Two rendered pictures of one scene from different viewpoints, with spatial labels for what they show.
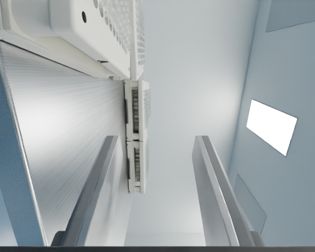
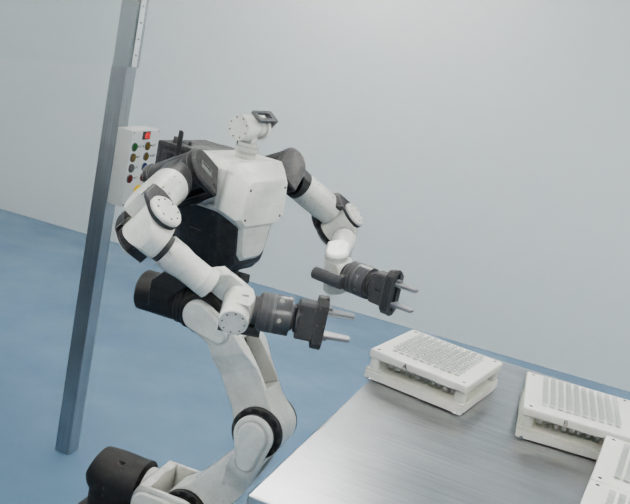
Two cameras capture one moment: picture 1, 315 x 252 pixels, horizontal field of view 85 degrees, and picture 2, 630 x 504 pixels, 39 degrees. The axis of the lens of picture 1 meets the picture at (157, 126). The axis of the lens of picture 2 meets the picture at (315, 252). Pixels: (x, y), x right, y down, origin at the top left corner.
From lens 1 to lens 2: 2.04 m
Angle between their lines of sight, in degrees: 124
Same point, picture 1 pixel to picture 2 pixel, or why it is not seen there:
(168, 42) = not seen: outside the picture
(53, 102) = (386, 395)
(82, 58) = (412, 383)
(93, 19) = (388, 351)
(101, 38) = (394, 355)
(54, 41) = (388, 374)
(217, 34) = not seen: outside the picture
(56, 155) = (372, 403)
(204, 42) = not seen: outside the picture
